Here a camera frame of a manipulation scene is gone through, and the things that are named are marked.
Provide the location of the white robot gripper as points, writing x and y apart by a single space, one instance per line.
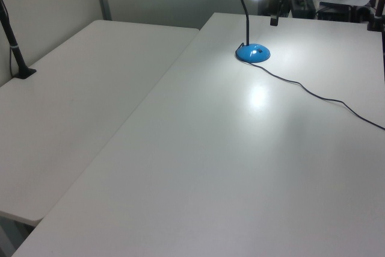
276 2

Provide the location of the blue gooseneck desk lamp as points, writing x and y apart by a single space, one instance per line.
252 53

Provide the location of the black case with green strip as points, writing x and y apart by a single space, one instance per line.
302 7

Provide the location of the black clamped pole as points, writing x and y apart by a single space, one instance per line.
378 13

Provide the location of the white folding side table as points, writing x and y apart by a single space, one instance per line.
75 103

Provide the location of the black camera pole with clamp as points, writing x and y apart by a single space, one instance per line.
15 52

